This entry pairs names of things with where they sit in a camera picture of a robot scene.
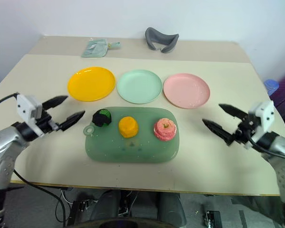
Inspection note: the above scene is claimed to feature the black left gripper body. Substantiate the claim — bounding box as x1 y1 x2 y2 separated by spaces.
35 111 63 133

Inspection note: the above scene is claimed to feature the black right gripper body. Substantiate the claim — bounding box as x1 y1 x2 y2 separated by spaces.
230 116 259 146

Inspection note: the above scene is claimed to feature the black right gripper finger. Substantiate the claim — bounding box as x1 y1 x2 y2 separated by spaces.
202 118 236 146
218 103 250 122

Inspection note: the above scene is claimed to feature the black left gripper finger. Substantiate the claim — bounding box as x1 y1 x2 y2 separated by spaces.
59 110 86 132
41 95 69 110

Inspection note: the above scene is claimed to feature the black and green toy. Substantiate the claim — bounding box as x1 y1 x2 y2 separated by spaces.
92 108 112 128

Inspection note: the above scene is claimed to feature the yellow plate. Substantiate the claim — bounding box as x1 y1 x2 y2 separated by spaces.
67 66 116 102

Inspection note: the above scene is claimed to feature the pink plate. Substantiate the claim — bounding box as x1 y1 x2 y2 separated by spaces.
163 73 210 109

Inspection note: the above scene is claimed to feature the orange toy food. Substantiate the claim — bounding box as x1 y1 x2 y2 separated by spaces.
118 116 139 138

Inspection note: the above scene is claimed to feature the green plate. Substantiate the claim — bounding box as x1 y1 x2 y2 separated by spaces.
116 69 163 105

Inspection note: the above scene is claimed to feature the blue capped water bottle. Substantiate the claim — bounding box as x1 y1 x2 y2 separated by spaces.
263 79 280 97

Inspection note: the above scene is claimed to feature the pink toy apple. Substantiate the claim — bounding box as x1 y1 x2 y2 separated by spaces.
153 118 177 142

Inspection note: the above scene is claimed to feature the green plastic pouch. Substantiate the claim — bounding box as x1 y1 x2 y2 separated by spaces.
81 39 122 58

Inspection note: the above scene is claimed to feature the green cutting board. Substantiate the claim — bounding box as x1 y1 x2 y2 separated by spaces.
83 106 181 164

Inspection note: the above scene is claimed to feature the gray right robot leg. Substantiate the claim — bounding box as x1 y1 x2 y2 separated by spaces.
158 191 187 228

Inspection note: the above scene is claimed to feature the gray robot leg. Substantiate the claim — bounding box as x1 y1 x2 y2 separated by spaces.
89 190 122 223
158 191 187 228

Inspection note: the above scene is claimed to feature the gray left robot leg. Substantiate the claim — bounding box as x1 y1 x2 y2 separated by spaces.
89 190 122 223

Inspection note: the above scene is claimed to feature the gray foam headset pad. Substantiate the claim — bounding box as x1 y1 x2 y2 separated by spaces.
145 27 180 54

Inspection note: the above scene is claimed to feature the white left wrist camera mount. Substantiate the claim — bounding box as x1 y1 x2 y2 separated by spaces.
16 94 45 138

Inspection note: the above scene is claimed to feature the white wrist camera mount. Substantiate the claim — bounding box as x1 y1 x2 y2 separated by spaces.
243 100 275 150
16 94 45 138

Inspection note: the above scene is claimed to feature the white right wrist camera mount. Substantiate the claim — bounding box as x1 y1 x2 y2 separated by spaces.
243 100 275 150

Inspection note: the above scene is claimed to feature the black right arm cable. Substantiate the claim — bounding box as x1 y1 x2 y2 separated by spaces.
247 135 285 160

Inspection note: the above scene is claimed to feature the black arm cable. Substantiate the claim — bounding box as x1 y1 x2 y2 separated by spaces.
0 93 19 114
247 135 285 160

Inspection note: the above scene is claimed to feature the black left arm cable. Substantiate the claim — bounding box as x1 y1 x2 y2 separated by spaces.
0 93 19 114

